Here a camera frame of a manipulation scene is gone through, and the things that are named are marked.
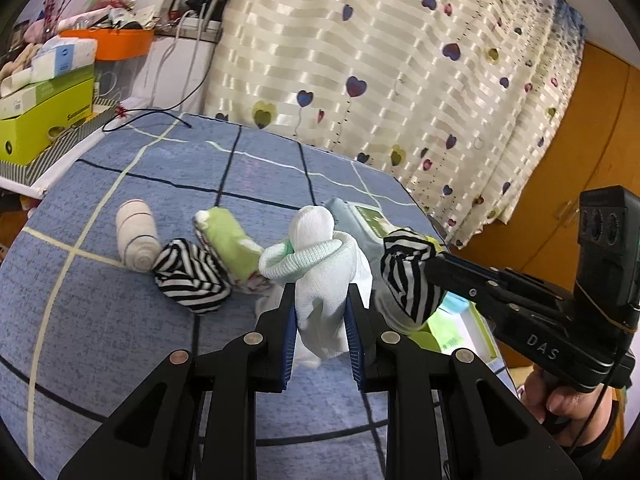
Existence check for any green lidded white box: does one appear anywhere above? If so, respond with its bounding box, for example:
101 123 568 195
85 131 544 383
409 292 501 364

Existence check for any white bandage cloth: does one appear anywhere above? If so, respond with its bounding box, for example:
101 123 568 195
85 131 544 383
115 198 162 273

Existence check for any white mint sock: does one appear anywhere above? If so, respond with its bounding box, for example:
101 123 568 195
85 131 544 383
256 206 373 368

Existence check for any lime green cardboard box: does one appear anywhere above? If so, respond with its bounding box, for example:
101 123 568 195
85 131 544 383
1 81 93 166

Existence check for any heart pattern curtain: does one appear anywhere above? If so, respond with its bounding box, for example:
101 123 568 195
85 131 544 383
204 0 586 247

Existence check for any person right hand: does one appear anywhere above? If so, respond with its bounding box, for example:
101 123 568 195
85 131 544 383
522 365 613 446

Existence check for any orange storage bin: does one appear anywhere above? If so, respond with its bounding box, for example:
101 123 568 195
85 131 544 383
60 28 154 62

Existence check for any white green long box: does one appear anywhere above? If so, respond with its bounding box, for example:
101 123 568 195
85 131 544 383
0 65 94 119

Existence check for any wooden wardrobe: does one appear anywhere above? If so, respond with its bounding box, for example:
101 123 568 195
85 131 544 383
458 44 639 289

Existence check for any striped tray box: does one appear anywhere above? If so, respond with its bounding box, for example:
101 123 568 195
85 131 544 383
0 98 118 186

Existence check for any wet wipes pack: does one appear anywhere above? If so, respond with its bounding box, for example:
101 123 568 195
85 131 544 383
324 197 397 261

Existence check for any white blue tissue box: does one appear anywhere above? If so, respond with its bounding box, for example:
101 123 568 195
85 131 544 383
30 36 98 82

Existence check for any black cable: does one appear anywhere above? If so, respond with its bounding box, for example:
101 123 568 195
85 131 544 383
102 0 224 134

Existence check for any black white striped sock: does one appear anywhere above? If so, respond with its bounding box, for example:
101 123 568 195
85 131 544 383
152 238 233 314

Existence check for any green towel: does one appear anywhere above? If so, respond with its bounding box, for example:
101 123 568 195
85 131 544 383
193 207 272 294

